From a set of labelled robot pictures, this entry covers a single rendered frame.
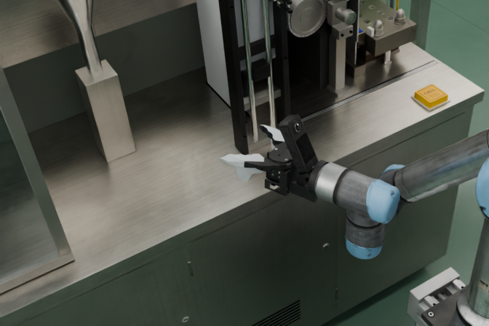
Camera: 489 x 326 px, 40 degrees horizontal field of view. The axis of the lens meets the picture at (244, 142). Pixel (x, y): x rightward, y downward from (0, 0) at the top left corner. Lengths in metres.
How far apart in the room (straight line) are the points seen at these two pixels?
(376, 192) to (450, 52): 2.72
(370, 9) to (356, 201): 1.08
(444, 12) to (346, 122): 2.42
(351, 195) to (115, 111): 0.80
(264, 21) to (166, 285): 0.75
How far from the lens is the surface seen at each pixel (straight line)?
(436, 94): 2.07
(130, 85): 2.17
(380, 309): 2.65
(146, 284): 1.82
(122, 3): 2.02
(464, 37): 4.10
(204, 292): 1.97
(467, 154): 1.29
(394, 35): 2.14
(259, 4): 1.69
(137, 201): 1.81
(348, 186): 1.29
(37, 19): 1.96
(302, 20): 1.93
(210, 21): 1.96
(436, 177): 1.34
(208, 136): 1.96
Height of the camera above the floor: 2.16
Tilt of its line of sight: 41 degrees down
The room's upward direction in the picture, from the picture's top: 6 degrees counter-clockwise
